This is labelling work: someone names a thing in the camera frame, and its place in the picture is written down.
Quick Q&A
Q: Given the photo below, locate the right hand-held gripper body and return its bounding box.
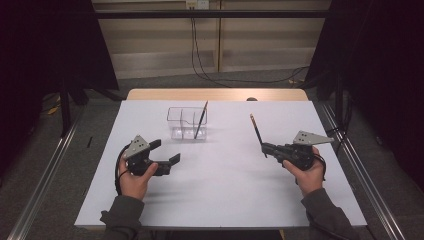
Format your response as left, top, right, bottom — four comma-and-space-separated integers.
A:
282, 130, 335, 171

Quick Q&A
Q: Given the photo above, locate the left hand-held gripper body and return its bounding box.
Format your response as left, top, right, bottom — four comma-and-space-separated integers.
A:
122, 134, 172, 177

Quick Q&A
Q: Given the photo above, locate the clear acrylic pen holder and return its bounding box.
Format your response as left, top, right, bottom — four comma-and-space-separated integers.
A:
166, 106, 209, 141

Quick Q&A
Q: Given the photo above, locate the dark pen with orange end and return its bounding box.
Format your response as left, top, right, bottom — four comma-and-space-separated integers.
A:
194, 100, 209, 140
249, 113, 269, 159

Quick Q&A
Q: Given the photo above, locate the person's right hand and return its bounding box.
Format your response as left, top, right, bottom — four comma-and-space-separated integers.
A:
282, 146, 328, 197

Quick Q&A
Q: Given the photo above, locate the person's left hand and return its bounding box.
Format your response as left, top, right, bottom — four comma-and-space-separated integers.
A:
118, 156, 159, 201

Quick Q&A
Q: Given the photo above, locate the white table cover board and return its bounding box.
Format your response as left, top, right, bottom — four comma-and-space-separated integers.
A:
73, 99, 368, 231

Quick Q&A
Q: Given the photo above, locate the black metal stand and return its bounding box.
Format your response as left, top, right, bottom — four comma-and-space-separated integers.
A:
334, 71, 345, 134
59, 78, 73, 138

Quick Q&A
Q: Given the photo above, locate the wooden table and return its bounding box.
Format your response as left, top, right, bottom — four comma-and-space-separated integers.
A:
125, 87, 310, 102

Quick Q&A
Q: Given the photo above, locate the black curtain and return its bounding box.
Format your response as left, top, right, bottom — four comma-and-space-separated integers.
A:
0, 0, 120, 179
303, 0, 424, 183

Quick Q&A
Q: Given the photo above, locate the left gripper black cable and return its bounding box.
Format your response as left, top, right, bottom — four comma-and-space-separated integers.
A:
114, 143, 133, 196

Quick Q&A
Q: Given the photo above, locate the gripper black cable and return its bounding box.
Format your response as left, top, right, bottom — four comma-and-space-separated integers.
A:
114, 143, 133, 196
313, 153, 328, 183

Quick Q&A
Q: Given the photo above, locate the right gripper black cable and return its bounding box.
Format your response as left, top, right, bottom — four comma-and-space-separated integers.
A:
313, 153, 328, 183

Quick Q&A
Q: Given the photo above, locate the black power cable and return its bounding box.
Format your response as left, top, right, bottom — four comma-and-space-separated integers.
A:
193, 8, 311, 84
190, 8, 233, 89

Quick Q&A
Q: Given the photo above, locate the aluminium floor rail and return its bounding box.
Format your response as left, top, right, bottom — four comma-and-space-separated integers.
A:
6, 105, 86, 240
320, 101, 408, 240

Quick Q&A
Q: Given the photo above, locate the black horizontal frame bar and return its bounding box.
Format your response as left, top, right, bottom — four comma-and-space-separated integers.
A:
94, 9, 331, 20

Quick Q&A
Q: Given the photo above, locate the white wall socket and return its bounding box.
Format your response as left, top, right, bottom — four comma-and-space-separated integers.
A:
185, 0, 211, 10

